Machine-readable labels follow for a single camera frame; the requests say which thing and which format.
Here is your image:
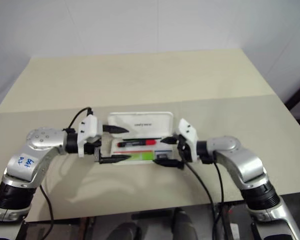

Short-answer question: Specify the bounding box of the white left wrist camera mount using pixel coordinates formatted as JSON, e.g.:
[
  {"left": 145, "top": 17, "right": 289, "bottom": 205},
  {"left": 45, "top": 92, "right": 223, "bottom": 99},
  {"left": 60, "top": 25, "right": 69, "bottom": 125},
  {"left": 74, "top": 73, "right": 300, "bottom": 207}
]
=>
[{"left": 76, "top": 114, "right": 104, "bottom": 159}]

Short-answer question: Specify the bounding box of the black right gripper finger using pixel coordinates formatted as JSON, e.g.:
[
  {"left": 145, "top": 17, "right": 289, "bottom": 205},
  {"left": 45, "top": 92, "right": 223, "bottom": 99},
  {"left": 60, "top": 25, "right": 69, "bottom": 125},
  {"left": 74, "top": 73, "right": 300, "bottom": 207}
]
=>
[
  {"left": 153, "top": 158, "right": 185, "bottom": 169},
  {"left": 160, "top": 137, "right": 179, "bottom": 146}
]

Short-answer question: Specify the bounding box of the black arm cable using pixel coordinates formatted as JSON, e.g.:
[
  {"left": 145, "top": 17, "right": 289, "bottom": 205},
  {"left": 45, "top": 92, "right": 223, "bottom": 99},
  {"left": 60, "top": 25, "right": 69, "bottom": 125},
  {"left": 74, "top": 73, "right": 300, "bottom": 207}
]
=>
[
  {"left": 39, "top": 107, "right": 94, "bottom": 224},
  {"left": 181, "top": 147, "right": 226, "bottom": 240}
]

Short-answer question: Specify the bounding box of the small dark rounded shape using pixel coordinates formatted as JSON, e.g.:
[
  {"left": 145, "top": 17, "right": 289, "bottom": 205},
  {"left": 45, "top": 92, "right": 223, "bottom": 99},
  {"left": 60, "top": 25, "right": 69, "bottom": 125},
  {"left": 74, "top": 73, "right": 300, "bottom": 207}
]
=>
[{"left": 111, "top": 219, "right": 141, "bottom": 240}]

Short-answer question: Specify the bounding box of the white hard pencil case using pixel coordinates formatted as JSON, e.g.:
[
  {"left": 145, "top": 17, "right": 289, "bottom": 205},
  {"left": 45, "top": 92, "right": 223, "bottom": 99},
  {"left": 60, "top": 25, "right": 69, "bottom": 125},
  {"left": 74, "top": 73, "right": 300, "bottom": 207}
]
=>
[{"left": 99, "top": 111, "right": 177, "bottom": 167}]

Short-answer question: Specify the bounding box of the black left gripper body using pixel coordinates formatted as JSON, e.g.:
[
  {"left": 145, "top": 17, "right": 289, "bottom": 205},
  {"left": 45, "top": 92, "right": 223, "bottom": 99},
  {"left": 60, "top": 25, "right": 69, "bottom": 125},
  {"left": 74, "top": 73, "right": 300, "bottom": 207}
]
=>
[{"left": 84, "top": 138, "right": 102, "bottom": 164}]

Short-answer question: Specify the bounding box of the large dark rounded shape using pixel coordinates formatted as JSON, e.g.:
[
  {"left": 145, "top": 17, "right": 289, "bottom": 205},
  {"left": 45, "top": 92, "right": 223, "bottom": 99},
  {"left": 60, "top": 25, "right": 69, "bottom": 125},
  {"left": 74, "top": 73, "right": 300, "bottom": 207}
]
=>
[{"left": 174, "top": 208, "right": 204, "bottom": 240}]

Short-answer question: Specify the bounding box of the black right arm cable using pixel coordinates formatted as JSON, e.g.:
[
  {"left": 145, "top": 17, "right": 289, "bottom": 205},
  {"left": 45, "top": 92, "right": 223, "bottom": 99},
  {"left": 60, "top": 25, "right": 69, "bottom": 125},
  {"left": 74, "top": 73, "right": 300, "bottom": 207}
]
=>
[{"left": 181, "top": 147, "right": 226, "bottom": 240}]

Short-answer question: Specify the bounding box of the red marker with black label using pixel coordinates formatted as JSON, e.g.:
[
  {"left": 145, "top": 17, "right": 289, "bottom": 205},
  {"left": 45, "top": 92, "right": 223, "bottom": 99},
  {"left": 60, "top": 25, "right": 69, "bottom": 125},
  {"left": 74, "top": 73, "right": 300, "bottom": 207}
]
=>
[{"left": 116, "top": 139, "right": 157, "bottom": 149}]

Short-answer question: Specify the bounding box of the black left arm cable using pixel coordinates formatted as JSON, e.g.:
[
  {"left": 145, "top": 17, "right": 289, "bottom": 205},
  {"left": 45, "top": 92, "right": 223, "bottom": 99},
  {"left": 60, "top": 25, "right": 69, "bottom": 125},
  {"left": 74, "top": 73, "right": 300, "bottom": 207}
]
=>
[{"left": 39, "top": 107, "right": 94, "bottom": 224}]

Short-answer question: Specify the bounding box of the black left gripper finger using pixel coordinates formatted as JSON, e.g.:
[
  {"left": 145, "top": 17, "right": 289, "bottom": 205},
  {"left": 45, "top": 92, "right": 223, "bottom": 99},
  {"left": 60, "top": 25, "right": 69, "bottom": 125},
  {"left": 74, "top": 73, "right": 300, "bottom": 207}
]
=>
[
  {"left": 98, "top": 154, "right": 134, "bottom": 165},
  {"left": 102, "top": 124, "right": 130, "bottom": 135}
]

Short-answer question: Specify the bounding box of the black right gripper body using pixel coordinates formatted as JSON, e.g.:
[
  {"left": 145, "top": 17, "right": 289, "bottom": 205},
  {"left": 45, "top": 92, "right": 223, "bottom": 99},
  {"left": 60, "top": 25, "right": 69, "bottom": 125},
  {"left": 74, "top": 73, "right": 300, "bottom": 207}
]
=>
[{"left": 176, "top": 135, "right": 191, "bottom": 164}]

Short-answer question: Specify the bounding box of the green rectangular eraser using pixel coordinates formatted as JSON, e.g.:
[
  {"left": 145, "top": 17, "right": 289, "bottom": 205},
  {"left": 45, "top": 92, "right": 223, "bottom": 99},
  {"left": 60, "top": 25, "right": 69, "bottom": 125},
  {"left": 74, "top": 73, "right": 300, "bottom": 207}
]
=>
[{"left": 129, "top": 150, "right": 155, "bottom": 162}]

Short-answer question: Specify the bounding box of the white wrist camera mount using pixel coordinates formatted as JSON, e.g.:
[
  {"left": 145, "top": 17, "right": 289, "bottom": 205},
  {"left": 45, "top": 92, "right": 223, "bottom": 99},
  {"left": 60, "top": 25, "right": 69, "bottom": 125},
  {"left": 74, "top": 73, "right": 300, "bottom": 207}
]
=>
[
  {"left": 177, "top": 118, "right": 199, "bottom": 163},
  {"left": 76, "top": 114, "right": 104, "bottom": 159}
]

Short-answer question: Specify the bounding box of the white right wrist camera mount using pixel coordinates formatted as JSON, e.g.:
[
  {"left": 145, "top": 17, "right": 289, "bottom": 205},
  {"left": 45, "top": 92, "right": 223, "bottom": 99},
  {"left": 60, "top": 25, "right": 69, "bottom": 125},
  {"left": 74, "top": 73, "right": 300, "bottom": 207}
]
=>
[{"left": 177, "top": 118, "right": 199, "bottom": 163}]

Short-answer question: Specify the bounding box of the brown table frame leg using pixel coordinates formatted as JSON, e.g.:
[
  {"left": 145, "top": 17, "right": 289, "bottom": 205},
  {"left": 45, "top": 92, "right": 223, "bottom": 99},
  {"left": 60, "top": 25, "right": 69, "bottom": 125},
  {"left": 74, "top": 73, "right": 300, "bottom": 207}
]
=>
[{"left": 220, "top": 202, "right": 235, "bottom": 240}]

